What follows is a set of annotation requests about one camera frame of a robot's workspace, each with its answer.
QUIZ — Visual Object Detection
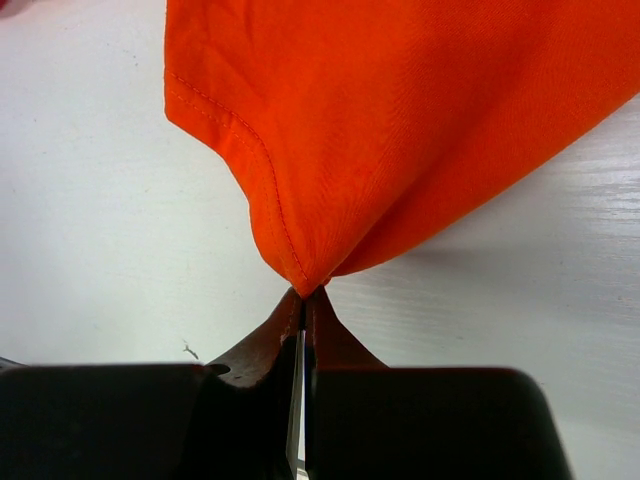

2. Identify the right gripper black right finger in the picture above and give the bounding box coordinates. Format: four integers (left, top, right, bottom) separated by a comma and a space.
304, 289, 572, 479

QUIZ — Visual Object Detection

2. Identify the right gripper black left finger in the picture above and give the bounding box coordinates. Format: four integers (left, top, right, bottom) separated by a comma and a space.
1, 292, 302, 479

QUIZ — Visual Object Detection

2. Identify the orange t shirt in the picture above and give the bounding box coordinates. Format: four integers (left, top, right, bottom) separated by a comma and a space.
164, 1, 639, 296

